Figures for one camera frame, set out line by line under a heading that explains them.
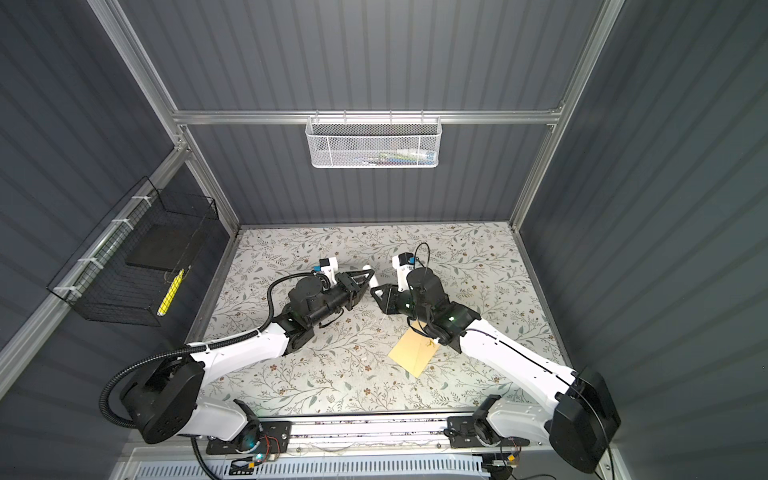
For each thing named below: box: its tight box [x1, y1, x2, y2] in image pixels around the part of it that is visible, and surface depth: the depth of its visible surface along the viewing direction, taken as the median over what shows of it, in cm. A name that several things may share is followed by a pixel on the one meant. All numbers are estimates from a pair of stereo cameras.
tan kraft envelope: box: [388, 320, 441, 379], surface depth 89 cm
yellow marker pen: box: [156, 268, 185, 317], surface depth 70 cm
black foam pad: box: [125, 223, 206, 271], surface depth 78 cm
